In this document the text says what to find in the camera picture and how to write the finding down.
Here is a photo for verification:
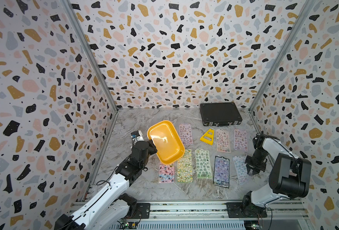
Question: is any clear grey sticker sheet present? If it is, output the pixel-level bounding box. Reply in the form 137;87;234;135
233;156;250;185

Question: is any yellow plastic storage box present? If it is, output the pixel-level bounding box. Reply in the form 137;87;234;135
147;120;185;165

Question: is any lilac character sticker sheet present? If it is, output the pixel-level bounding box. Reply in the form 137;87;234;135
234;129;248;152

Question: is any pink yellow cat sticker sheet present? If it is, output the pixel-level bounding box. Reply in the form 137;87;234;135
158;163;175;184

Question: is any purple bonbon sticker sheet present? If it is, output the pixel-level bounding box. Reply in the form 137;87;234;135
213;156;230;188

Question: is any pink bear sticker sheet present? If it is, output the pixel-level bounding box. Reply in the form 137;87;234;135
216;129;231;153

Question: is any green animal sticker sheet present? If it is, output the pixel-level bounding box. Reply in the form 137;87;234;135
177;149;193;183

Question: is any purple 3D sticker sheet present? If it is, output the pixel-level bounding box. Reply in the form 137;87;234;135
179;124;193;145

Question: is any green frog sticker sheet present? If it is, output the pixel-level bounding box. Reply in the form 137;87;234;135
195;149;213;179

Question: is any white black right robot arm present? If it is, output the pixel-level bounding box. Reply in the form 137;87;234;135
241;133;311;214

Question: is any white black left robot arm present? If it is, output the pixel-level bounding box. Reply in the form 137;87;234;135
54;140;157;230

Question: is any yellow triangular plastic block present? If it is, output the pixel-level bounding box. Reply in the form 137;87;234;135
200;128;214;146

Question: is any black hard case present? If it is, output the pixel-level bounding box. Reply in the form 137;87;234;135
200;102;242;127

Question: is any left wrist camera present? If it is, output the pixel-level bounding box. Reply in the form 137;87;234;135
131;130;144;145

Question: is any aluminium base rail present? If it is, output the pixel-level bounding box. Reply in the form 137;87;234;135
65;200;314;230

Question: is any left aluminium corner post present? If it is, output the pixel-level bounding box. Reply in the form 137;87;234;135
59;0;119;113

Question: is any aluminium corner post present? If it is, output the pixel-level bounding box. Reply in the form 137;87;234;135
249;0;315;115
59;0;119;113

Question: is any right aluminium corner post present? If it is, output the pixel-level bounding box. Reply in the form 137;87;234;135
249;0;315;115

